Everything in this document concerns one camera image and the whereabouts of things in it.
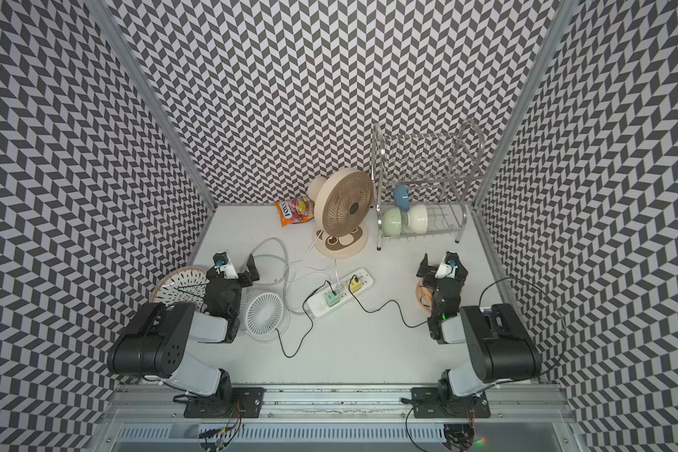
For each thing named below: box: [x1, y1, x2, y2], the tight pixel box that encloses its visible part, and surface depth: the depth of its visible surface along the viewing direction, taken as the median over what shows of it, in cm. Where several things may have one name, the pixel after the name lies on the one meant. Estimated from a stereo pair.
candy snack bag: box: [273, 196, 315, 228], surface depth 116 cm
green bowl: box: [381, 207, 403, 237], surface depth 98 cm
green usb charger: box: [325, 291, 340, 307], surface depth 87 cm
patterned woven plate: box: [149, 266, 210, 314], surface depth 94 cm
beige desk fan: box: [307, 167, 375, 259], surface depth 89 cm
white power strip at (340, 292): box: [306, 268, 374, 319], surface depth 91 cm
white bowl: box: [409, 203, 429, 234], surface depth 100 cm
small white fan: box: [240, 287, 285, 336], surface depth 82 cm
